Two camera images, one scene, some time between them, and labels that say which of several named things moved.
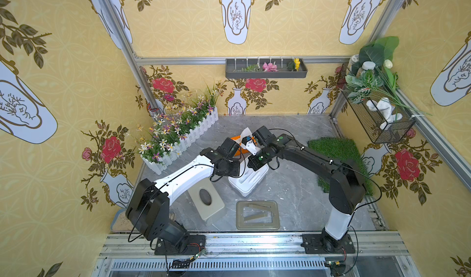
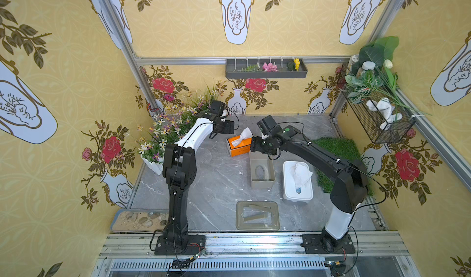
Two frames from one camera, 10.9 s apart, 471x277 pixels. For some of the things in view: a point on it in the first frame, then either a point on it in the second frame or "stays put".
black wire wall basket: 382,116 stays put
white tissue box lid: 248,178 → 289,190
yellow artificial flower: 297,62 stays put
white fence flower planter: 175,130 stays put
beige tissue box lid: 206,198 → 262,173
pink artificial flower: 270,67 stays put
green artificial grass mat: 344,150 stays put
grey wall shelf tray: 253,68 stays put
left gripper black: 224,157 → 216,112
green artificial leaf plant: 373,79 stays put
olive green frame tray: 240,225 stays put
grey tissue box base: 247,182 → 297,200
